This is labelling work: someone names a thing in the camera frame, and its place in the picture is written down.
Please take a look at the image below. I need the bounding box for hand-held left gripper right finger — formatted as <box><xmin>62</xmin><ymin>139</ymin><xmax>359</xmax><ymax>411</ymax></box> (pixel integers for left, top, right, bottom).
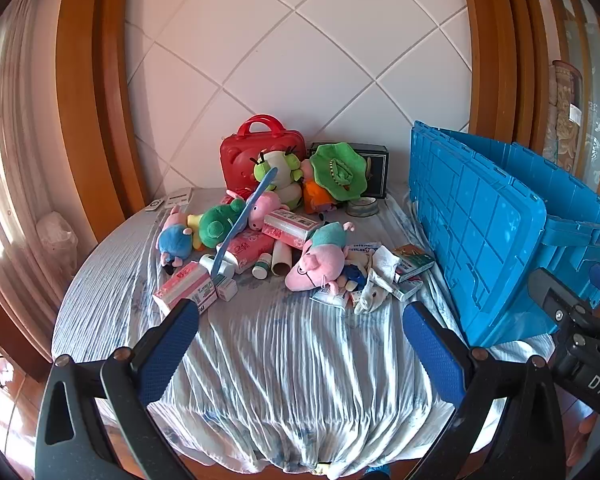
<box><xmin>402</xmin><ymin>301</ymin><xmax>566</xmax><ymax>480</ymax></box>

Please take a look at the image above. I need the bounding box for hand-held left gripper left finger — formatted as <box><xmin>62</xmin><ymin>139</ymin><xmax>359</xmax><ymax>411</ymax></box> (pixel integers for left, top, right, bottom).
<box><xmin>34</xmin><ymin>298</ymin><xmax>201</xmax><ymax>480</ymax></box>

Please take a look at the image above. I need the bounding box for blue plastic crate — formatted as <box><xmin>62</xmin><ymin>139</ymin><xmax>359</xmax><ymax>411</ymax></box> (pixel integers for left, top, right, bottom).
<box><xmin>409</xmin><ymin>120</ymin><xmax>600</xmax><ymax>349</ymax></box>

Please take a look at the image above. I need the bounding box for yellow and green plush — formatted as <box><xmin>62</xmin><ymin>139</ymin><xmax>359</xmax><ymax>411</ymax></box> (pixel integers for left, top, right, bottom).
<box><xmin>187</xmin><ymin>198</ymin><xmax>246</xmax><ymax>251</ymax></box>

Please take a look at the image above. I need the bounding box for green bird plush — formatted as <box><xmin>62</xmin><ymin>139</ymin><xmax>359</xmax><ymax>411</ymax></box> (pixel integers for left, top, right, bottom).
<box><xmin>250</xmin><ymin>147</ymin><xmax>304</xmax><ymax>211</ymax></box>

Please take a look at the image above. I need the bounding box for cloth-covered round desktop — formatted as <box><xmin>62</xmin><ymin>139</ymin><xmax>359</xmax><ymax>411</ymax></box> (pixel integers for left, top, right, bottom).
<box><xmin>50</xmin><ymin>182</ymin><xmax>556</xmax><ymax>476</ymax></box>

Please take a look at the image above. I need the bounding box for person's right hand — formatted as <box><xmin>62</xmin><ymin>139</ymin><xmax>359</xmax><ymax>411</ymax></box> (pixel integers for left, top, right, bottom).
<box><xmin>570</xmin><ymin>409</ymin><xmax>600</xmax><ymax>468</ymax></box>

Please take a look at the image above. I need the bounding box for pink and white box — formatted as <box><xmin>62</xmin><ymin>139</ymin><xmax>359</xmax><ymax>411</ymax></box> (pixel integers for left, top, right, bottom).
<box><xmin>152</xmin><ymin>262</ymin><xmax>219</xmax><ymax>314</ymax></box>
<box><xmin>222</xmin><ymin>230</ymin><xmax>276</xmax><ymax>274</ymax></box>
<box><xmin>262</xmin><ymin>208</ymin><xmax>321</xmax><ymax>249</ymax></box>

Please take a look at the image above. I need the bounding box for white plush toy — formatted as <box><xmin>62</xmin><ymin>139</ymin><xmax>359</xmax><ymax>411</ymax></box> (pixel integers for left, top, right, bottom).
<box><xmin>354</xmin><ymin>247</ymin><xmax>406</xmax><ymax>316</ymax></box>

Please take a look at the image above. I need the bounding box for green medicine box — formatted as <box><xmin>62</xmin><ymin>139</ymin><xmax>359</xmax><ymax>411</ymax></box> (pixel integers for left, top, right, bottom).
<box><xmin>390</xmin><ymin>243</ymin><xmax>435</xmax><ymax>284</ymax></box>

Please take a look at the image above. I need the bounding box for small blue and yellow plush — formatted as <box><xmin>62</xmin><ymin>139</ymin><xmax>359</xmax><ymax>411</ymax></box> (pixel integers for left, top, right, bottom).
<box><xmin>325</xmin><ymin>262</ymin><xmax>369</xmax><ymax>297</ymax></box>

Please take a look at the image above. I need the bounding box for pig plush in blue outfit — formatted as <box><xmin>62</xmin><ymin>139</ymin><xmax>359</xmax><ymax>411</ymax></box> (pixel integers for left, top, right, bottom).
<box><xmin>158</xmin><ymin>205</ymin><xmax>196</xmax><ymax>269</ymax></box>

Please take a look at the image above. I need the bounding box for white bottle with green cap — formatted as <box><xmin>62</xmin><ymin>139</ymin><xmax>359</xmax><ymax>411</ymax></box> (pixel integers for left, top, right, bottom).
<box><xmin>252</xmin><ymin>252</ymin><xmax>273</xmax><ymax>280</ymax></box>

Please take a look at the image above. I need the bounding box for pig plush with teal hat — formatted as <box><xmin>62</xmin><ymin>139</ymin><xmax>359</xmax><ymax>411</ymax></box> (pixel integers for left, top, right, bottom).
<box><xmin>284</xmin><ymin>220</ymin><xmax>356</xmax><ymax>292</ymax></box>

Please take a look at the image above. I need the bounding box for cardboard tube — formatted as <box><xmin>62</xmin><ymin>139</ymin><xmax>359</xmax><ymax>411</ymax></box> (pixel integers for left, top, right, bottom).
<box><xmin>271</xmin><ymin>239</ymin><xmax>294</xmax><ymax>277</ymax></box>

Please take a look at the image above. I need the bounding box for long blue plastic stick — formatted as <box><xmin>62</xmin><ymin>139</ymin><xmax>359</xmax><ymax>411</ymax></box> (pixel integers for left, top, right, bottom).
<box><xmin>210</xmin><ymin>166</ymin><xmax>280</xmax><ymax>277</ymax></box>

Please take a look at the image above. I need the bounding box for flat white box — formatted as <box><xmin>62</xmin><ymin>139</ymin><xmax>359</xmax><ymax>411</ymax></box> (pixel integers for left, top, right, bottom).
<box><xmin>162</xmin><ymin>187</ymin><xmax>195</xmax><ymax>207</ymax></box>

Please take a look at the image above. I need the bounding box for clear plastic bag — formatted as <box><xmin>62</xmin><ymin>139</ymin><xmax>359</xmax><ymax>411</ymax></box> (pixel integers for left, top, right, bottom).
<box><xmin>34</xmin><ymin>209</ymin><xmax>79</xmax><ymax>274</ymax></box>

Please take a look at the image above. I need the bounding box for clear tape roll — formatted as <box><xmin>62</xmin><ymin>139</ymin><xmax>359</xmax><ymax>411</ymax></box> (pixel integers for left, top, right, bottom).
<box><xmin>345</xmin><ymin>195</ymin><xmax>380</xmax><ymax>219</ymax></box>

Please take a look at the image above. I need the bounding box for wooden framed glass partition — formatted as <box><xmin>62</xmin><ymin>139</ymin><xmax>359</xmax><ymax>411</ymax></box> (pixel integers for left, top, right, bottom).
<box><xmin>540</xmin><ymin>0</ymin><xmax>600</xmax><ymax>203</ymax></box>

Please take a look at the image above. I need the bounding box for pig plush in red dress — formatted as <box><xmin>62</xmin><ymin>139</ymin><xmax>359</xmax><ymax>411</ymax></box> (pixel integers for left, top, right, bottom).
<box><xmin>226</xmin><ymin>187</ymin><xmax>291</xmax><ymax>231</ymax></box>

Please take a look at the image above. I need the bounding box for rolled patterned carpet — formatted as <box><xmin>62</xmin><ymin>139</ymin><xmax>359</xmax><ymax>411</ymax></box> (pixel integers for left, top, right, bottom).
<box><xmin>544</xmin><ymin>59</ymin><xmax>582</xmax><ymax>162</ymax></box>

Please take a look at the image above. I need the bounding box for black gift box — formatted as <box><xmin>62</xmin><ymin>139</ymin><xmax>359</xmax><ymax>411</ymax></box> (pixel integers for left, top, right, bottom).
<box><xmin>307</xmin><ymin>141</ymin><xmax>390</xmax><ymax>199</ymax></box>

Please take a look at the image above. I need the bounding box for pig plush with green hat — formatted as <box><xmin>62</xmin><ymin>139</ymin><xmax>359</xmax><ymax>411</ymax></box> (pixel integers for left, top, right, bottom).
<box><xmin>300</xmin><ymin>142</ymin><xmax>371</xmax><ymax>214</ymax></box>

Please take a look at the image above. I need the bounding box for red plastic carry case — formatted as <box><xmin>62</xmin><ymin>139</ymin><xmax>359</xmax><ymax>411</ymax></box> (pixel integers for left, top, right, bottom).
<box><xmin>219</xmin><ymin>114</ymin><xmax>306</xmax><ymax>196</ymax></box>

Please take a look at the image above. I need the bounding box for sheer patterned curtain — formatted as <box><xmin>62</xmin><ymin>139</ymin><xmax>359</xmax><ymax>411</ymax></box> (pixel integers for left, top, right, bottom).
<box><xmin>0</xmin><ymin>0</ymin><xmax>57</xmax><ymax>306</ymax></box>

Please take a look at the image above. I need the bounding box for wooden wall column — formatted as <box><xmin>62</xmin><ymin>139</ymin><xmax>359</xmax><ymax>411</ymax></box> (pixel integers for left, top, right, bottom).
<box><xmin>55</xmin><ymin>0</ymin><xmax>149</xmax><ymax>242</ymax></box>
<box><xmin>457</xmin><ymin>0</ymin><xmax>552</xmax><ymax>162</ymax></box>

